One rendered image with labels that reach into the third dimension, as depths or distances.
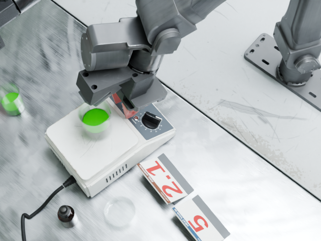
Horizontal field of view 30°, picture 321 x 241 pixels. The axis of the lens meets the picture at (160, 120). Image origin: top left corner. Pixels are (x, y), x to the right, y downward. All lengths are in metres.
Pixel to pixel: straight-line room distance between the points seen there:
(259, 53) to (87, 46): 0.43
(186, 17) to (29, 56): 0.47
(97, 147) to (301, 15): 0.40
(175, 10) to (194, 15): 0.03
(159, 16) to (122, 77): 0.14
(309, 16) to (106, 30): 0.32
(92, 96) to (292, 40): 0.35
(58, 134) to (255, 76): 0.40
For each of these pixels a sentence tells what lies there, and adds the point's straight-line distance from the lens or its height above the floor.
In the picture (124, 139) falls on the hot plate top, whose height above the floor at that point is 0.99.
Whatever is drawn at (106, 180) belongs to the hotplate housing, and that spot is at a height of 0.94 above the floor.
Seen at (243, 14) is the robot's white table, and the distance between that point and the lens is 1.26.
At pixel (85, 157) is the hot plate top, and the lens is 1.01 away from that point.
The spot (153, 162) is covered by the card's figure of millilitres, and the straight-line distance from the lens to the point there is 1.08.
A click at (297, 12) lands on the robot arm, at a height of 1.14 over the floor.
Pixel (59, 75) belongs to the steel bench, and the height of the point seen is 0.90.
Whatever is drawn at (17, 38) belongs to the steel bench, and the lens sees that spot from 1.25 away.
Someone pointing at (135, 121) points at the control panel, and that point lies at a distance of 1.06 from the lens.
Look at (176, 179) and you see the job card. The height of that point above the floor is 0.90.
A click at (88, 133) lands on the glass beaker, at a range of 1.00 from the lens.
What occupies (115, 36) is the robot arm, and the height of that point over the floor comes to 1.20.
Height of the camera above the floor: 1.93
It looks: 66 degrees down
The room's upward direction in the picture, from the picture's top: 1 degrees counter-clockwise
